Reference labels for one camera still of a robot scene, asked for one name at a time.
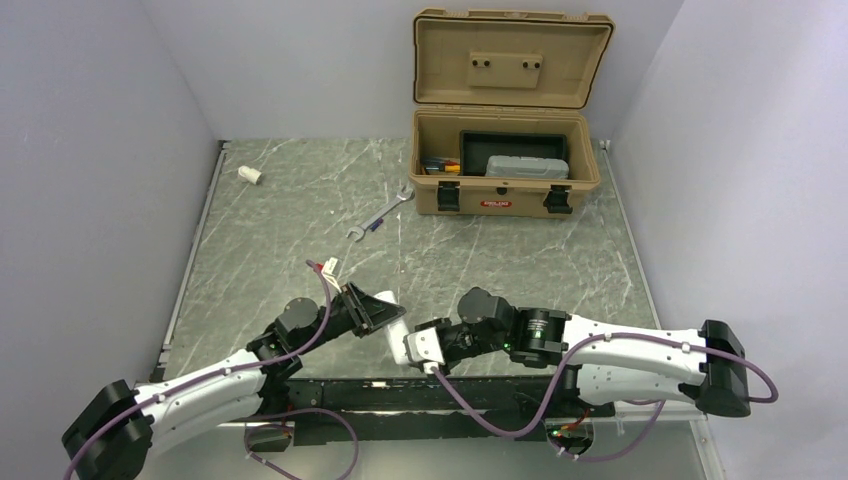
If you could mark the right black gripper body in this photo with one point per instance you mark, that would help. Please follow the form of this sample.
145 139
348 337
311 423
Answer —
464 343

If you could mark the colourful tools in toolbox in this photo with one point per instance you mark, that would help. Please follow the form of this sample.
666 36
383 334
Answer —
440 165

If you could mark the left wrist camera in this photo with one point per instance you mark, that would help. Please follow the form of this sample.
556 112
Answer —
329 270

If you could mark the grey plastic case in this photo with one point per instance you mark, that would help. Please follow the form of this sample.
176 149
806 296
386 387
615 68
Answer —
503 166

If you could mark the black tray in toolbox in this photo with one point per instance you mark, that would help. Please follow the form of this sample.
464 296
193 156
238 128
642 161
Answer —
476 147

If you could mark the aluminium frame rail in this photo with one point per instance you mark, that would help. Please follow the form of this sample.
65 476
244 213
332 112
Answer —
201 409

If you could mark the white plastic tube piece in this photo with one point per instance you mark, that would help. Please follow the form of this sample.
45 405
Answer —
249 175

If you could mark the white remote control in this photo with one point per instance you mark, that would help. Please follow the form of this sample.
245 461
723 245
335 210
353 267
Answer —
396 332

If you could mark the silver open-end wrench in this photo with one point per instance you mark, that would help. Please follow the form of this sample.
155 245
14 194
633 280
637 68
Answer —
358 232

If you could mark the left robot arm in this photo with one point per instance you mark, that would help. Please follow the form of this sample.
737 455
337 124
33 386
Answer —
122 426

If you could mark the tan plastic toolbox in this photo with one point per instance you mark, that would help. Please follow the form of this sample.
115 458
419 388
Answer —
504 71

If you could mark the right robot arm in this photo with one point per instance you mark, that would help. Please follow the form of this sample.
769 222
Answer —
598 363

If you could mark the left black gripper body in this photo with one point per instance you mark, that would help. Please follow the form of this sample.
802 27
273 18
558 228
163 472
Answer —
342 316

